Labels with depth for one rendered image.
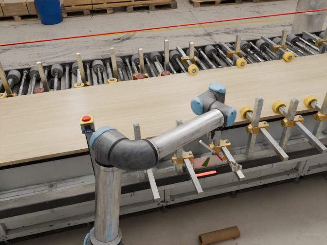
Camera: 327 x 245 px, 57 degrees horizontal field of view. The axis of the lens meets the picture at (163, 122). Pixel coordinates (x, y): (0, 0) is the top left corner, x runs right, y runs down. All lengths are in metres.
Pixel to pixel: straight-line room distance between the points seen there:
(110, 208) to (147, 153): 0.36
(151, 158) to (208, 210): 1.66
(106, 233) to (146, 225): 1.18
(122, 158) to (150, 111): 1.15
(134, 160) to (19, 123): 1.39
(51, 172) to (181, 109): 1.00
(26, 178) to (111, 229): 0.93
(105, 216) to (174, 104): 1.16
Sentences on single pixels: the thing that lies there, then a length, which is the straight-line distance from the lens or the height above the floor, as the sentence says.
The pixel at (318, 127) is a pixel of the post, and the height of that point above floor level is 0.86.
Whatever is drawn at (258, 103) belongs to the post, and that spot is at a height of 1.15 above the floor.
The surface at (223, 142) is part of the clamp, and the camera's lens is 2.00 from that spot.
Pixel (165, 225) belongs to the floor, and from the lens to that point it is 2.62.
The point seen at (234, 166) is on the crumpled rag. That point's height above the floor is 0.87.
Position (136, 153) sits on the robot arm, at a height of 1.42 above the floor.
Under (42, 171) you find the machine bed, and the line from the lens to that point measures 2.17.
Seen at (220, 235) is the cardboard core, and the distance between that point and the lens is 2.51.
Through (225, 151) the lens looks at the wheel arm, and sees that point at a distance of 1.96.
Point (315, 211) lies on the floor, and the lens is 2.95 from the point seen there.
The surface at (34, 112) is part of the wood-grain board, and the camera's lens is 2.44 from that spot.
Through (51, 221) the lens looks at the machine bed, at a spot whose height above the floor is 0.17.
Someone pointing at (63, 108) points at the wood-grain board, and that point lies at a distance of 2.39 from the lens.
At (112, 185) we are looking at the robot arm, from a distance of 1.28.
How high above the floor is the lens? 2.16
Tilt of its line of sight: 37 degrees down
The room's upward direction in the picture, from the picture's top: 2 degrees counter-clockwise
